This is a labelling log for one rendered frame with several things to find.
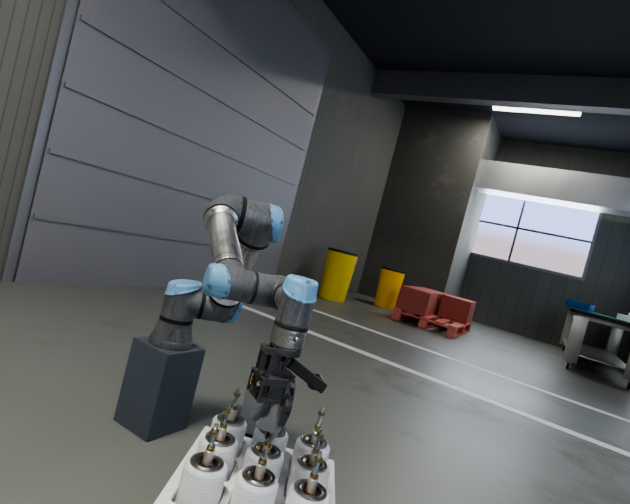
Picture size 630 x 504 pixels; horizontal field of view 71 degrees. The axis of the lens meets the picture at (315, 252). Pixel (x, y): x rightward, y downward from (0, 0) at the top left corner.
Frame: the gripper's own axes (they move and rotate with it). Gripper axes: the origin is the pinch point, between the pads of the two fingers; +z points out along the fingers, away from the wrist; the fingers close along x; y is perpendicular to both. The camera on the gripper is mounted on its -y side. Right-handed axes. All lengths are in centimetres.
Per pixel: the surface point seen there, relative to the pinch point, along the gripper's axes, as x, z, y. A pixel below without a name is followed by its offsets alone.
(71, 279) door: -286, 30, 40
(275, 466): -5.8, 10.9, -6.3
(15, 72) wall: -255, -98, 97
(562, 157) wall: -436, -298, -681
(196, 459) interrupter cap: -6.9, 9.4, 13.0
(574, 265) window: -382, -112, -713
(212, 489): -1.4, 13.0, 10.0
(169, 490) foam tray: -7.6, 16.8, 17.1
